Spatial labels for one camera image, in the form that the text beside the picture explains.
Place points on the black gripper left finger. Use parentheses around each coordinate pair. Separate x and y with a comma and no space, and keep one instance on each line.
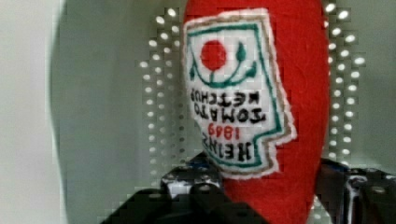
(191,193)

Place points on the red plush ketchup bottle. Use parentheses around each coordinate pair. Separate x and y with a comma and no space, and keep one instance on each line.
(257,76)

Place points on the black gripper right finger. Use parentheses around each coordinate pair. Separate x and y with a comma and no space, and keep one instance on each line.
(356,195)

